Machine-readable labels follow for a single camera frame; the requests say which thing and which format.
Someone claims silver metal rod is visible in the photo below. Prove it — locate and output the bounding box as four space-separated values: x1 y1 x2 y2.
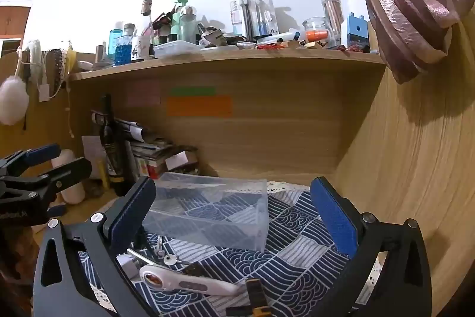
126 248 159 266

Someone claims white rotary cutter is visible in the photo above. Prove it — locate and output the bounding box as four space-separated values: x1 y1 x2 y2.
139 265 240 296

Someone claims black yellow utility knife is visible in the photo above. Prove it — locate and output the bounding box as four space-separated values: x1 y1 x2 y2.
225 278 273 317

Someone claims white plug adapter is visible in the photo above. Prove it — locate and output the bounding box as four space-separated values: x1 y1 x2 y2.
116 253 139 279

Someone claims white paper roll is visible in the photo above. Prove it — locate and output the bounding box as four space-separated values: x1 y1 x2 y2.
52 149 88 205

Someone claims blue white patterned tablecloth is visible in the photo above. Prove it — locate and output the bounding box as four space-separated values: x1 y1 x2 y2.
131 182 349 316

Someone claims small silver key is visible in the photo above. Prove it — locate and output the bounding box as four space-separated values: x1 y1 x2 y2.
164 254 189 266

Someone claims stack of magazines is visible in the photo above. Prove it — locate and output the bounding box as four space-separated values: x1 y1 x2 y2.
90 110 200 180

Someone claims dark wine bottle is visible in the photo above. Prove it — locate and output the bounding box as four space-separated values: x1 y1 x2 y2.
100 94 134 196

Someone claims small white box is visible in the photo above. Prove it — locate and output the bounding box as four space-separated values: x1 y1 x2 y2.
165 150 198 171

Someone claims clear plastic storage box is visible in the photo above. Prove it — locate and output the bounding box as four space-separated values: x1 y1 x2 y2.
142 172 270 252

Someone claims pink sticky note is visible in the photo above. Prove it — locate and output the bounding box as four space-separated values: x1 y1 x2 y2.
125 79 161 107

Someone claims green sticky note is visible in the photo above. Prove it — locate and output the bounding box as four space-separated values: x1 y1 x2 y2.
170 86 216 97

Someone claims orange sticky note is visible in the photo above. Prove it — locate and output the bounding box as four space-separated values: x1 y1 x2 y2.
166 95 233 118

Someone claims clear flat tray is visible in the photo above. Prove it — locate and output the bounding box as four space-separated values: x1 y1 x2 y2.
154 40 200 59

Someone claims mint green bottle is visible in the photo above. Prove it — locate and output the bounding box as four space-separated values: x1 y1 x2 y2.
171 0 189 40

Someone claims blue cardboard box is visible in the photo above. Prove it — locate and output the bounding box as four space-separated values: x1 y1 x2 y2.
345 13 370 49

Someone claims clear glass jar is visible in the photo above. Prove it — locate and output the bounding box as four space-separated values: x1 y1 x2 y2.
303 17 336 48

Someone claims tall clear canister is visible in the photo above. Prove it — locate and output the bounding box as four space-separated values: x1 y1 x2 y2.
321 0 344 38

